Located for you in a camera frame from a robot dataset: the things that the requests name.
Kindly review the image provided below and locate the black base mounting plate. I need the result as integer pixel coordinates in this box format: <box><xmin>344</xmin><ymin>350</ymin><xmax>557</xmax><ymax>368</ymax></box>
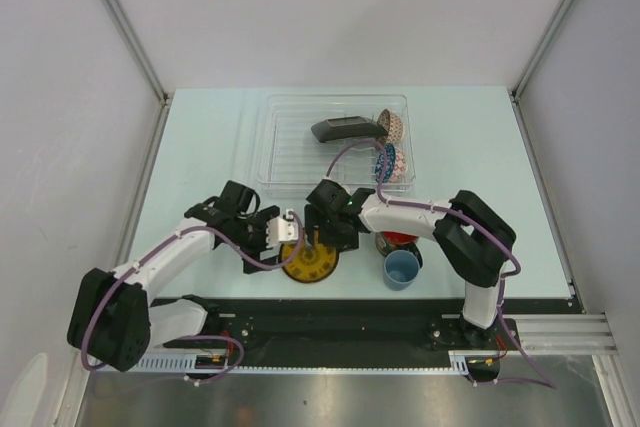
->
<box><xmin>149</xmin><ymin>296</ymin><xmax>521</xmax><ymax>369</ymax></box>

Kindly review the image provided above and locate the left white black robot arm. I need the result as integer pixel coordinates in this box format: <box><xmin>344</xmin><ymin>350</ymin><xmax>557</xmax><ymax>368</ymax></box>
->
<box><xmin>66</xmin><ymin>180</ymin><xmax>300</xmax><ymax>372</ymax></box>

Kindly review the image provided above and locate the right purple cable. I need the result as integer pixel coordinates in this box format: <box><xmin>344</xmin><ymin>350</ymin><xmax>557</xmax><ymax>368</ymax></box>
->
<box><xmin>324</xmin><ymin>140</ymin><xmax>557</xmax><ymax>388</ymax></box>

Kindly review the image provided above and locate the light blue plastic cup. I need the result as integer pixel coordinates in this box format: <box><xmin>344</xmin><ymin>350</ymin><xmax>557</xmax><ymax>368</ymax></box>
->
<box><xmin>382</xmin><ymin>250</ymin><xmax>421</xmax><ymax>291</ymax></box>

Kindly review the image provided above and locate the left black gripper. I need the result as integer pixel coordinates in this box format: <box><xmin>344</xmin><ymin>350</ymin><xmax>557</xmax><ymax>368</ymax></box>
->
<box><xmin>231</xmin><ymin>206</ymin><xmax>281</xmax><ymax>273</ymax></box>

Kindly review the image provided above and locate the beige patterned bowl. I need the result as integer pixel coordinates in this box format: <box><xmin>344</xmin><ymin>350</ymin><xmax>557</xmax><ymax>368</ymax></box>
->
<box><xmin>377</xmin><ymin>109</ymin><xmax>404</xmax><ymax>144</ymax></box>

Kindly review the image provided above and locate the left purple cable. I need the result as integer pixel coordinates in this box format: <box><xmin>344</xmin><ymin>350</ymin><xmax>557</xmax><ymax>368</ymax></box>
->
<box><xmin>79</xmin><ymin>211</ymin><xmax>305</xmax><ymax>388</ymax></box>

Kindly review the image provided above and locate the purple cable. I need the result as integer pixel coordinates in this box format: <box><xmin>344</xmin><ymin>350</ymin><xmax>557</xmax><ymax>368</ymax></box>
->
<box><xmin>79</xmin><ymin>211</ymin><xmax>305</xmax><ymax>388</ymax></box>
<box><xmin>324</xmin><ymin>140</ymin><xmax>557</xmax><ymax>388</ymax></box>

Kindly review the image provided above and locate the clear wire dish rack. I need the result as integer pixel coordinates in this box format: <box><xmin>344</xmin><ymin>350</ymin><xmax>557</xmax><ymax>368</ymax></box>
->
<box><xmin>254</xmin><ymin>94</ymin><xmax>415</xmax><ymax>198</ymax></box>

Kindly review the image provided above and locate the black floral square plate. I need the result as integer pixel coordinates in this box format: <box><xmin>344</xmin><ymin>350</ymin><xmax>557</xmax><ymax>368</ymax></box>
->
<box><xmin>311</xmin><ymin>116</ymin><xmax>388</xmax><ymax>143</ymax></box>

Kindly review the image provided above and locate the yellow round plate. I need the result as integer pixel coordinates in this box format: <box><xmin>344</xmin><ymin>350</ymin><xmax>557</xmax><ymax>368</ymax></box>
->
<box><xmin>281</xmin><ymin>243</ymin><xmax>340</xmax><ymax>284</ymax></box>

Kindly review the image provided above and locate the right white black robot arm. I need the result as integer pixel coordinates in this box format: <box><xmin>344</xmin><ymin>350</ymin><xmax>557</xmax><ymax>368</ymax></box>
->
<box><xmin>304</xmin><ymin>178</ymin><xmax>521</xmax><ymax>349</ymax></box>

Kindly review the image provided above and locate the blue patterned bowl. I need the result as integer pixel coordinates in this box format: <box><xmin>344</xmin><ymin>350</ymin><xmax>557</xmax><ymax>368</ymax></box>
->
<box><xmin>374</xmin><ymin>144</ymin><xmax>408</xmax><ymax>183</ymax></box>

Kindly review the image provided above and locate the red black lacquer cup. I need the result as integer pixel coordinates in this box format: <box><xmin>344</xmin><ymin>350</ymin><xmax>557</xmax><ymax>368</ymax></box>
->
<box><xmin>375</xmin><ymin>232</ymin><xmax>424</xmax><ymax>268</ymax></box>

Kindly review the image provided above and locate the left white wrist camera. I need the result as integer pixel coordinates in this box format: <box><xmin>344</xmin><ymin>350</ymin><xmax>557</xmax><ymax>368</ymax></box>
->
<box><xmin>266</xmin><ymin>209</ymin><xmax>302</xmax><ymax>248</ymax></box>

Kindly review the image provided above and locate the white slotted cable duct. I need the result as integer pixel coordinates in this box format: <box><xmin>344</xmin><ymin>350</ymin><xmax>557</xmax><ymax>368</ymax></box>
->
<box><xmin>131</xmin><ymin>351</ymin><xmax>500</xmax><ymax>377</ymax></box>

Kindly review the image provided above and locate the aluminium frame rail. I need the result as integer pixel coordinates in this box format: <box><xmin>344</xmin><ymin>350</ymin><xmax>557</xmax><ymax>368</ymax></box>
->
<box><xmin>69</xmin><ymin>312</ymin><xmax>616</xmax><ymax>354</ymax></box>

